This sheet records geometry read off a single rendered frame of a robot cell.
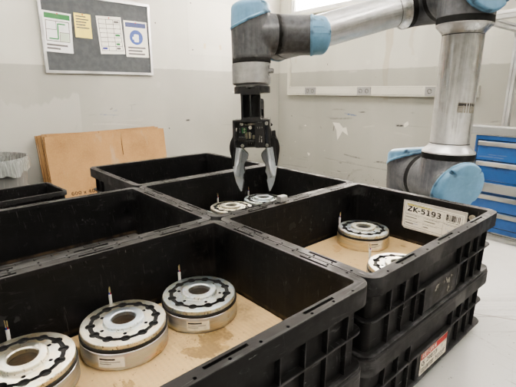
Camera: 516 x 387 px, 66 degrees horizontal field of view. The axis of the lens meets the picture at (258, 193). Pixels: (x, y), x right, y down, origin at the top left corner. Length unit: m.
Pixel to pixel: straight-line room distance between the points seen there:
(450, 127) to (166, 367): 0.76
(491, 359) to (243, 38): 0.70
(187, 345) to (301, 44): 0.57
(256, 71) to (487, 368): 0.64
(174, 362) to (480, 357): 0.52
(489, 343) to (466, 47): 0.59
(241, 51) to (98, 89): 3.02
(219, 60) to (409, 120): 1.97
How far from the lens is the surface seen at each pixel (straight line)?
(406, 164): 1.07
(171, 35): 4.06
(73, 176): 3.51
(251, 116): 0.76
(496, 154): 2.63
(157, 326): 0.51
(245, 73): 0.77
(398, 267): 0.51
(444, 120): 0.99
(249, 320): 0.57
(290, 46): 0.81
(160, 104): 3.96
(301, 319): 0.39
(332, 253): 0.79
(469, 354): 0.81
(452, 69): 0.99
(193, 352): 0.52
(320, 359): 0.44
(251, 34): 0.78
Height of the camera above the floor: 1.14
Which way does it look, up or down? 15 degrees down
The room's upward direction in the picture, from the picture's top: straight up
